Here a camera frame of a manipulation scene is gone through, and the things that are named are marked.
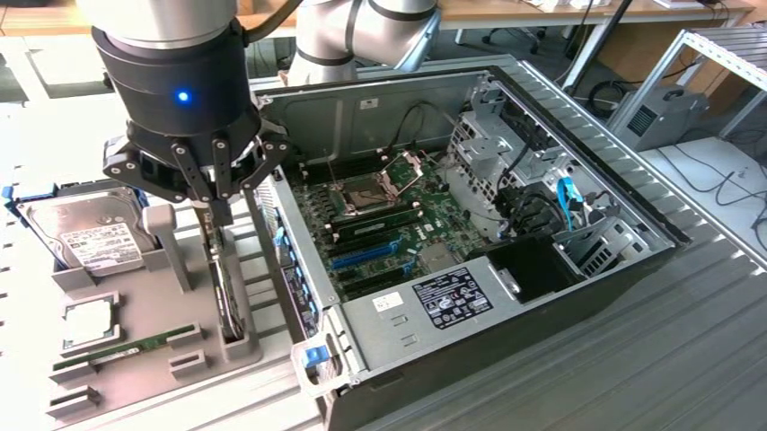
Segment black installed RAM stick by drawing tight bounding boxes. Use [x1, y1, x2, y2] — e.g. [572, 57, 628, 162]
[331, 207, 424, 239]

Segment long wooden desk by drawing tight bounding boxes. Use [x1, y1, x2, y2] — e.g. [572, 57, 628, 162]
[436, 0, 756, 28]

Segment silver CPU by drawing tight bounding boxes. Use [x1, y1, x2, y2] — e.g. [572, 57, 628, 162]
[63, 299, 116, 347]

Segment aluminium frame shelf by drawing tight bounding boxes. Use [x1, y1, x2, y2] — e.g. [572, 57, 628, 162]
[603, 24, 767, 140]

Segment coiled black cable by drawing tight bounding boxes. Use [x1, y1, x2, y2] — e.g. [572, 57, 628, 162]
[590, 80, 631, 111]

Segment open black PC case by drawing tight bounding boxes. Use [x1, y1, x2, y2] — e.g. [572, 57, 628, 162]
[229, 65, 694, 431]

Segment grey power supply unit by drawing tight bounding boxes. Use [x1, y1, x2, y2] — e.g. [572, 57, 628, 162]
[327, 258, 524, 374]

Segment green RAM stick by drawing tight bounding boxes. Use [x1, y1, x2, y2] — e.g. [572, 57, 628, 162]
[52, 326, 196, 370]

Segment wooden desk with box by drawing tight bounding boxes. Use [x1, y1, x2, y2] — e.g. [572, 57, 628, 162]
[0, 0, 300, 38]

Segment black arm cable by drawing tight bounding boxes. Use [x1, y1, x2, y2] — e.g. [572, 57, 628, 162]
[241, 0, 304, 46]

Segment black power wire bundle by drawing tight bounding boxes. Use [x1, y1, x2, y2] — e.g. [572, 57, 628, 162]
[496, 183, 568, 239]

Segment blue disk wire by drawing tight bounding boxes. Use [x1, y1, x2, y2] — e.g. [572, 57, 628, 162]
[555, 177, 586, 233]

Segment blue disk caddy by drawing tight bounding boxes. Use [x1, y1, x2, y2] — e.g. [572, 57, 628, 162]
[1, 179, 151, 270]

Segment grey equipment box black handle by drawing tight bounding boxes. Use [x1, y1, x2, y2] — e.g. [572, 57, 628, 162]
[622, 84, 712, 152]

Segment grey parts rack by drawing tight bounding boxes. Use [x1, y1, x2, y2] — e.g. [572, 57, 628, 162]
[40, 202, 265, 426]

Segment silver disk bay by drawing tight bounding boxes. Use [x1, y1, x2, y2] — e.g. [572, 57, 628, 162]
[554, 219, 652, 277]

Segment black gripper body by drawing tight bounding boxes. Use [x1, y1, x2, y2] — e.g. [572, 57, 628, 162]
[88, 20, 287, 156]

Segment silver chipset heatsink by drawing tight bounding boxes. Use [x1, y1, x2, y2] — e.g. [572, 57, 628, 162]
[419, 245, 460, 270]

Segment black graphics card with fan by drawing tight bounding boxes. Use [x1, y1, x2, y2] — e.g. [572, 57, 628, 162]
[195, 199, 247, 341]

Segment black office chair base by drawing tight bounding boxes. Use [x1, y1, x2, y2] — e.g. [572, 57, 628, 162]
[481, 25, 548, 54]

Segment CPU socket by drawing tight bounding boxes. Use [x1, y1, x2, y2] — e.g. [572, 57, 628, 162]
[332, 177, 396, 216]

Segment green motherboard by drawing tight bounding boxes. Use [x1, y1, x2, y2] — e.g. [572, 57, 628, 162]
[289, 150, 499, 302]

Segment silver hard disk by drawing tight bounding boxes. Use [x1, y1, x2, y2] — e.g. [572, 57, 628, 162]
[16, 188, 160, 277]

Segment metal socket cover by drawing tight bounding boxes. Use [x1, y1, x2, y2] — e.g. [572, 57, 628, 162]
[376, 151, 427, 201]

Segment black expansion slot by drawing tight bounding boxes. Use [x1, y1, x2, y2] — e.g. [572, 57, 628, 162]
[340, 264, 415, 297]

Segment blue expansion slot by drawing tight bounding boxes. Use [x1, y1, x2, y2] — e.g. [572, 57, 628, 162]
[331, 240, 401, 270]

